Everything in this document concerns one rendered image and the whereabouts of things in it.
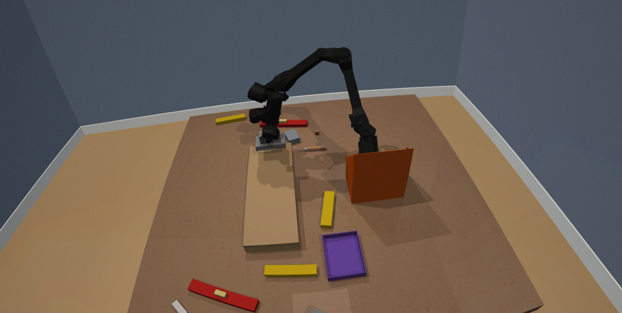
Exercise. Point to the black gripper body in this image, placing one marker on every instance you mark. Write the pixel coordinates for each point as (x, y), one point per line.
(271, 118)

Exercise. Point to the purple rectangular tray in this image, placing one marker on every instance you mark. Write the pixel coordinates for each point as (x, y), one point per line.
(343, 256)

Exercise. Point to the red long flat bar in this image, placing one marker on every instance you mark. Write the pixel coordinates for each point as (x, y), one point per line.
(289, 123)
(223, 296)

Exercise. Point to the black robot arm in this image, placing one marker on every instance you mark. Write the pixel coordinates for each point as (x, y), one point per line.
(284, 81)

